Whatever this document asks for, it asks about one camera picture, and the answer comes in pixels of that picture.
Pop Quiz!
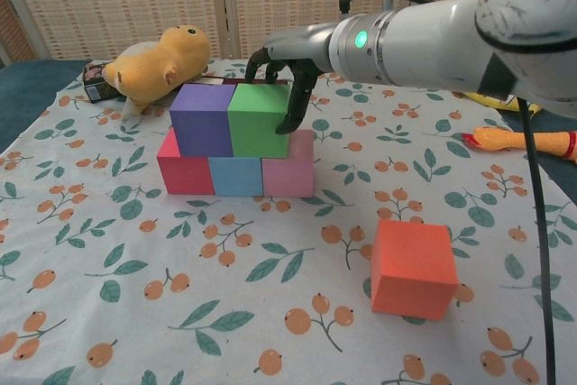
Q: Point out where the hot pink foam cube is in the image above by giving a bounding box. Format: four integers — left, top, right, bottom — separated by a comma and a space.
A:
156, 128, 216, 196

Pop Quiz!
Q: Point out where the yellow rubber chicken toy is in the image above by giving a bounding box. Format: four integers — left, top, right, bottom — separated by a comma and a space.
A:
461, 126, 577, 165

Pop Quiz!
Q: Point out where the light pink foam cube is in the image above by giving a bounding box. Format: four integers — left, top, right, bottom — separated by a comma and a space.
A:
261, 129, 316, 198

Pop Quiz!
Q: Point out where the small black printed box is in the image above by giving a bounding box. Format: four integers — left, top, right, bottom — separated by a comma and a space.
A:
83, 61, 123, 104

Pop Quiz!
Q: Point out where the long dark red box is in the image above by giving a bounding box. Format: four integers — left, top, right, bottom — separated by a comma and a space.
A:
200, 76, 289, 87

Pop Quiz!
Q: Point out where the floral print tablecloth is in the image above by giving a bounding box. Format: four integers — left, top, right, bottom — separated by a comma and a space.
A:
0, 58, 577, 385

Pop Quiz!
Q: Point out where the yellow plush animal toy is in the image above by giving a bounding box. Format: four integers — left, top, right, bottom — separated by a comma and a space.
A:
102, 25, 212, 114

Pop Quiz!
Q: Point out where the orange foam cube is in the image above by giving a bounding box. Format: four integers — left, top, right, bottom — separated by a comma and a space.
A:
370, 218, 460, 316

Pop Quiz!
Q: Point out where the green foam cube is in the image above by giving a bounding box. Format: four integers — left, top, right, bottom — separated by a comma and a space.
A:
227, 82, 293, 160

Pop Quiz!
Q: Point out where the purple foam cube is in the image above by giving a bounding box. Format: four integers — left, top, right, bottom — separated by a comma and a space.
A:
169, 83, 236, 157

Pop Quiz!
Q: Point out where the yellow marshmallow bag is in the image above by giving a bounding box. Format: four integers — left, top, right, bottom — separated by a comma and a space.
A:
462, 91, 542, 115

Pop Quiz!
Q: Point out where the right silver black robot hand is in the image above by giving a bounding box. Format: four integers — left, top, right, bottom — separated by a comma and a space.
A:
245, 23, 343, 135

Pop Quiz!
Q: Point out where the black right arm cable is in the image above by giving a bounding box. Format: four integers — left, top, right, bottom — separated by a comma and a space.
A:
338, 0, 556, 385

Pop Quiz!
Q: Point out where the bamboo folding screen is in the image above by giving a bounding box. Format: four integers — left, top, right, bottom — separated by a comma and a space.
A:
0, 0, 510, 66

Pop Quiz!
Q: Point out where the light blue foam cube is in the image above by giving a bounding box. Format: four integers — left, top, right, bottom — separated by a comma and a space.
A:
207, 155, 265, 197

